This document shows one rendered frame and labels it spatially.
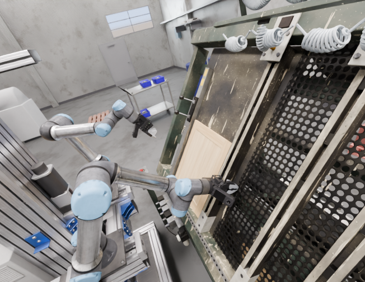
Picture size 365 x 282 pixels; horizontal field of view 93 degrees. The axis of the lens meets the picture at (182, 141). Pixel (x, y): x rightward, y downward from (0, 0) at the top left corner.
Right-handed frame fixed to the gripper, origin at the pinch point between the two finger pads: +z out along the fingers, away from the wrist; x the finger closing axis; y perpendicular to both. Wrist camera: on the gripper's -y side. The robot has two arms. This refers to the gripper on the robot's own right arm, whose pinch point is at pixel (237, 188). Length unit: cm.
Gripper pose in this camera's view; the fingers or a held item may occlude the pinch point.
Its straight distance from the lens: 99.1
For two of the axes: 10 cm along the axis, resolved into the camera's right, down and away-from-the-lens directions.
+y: -4.2, -4.2, 8.0
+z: 8.5, 1.2, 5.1
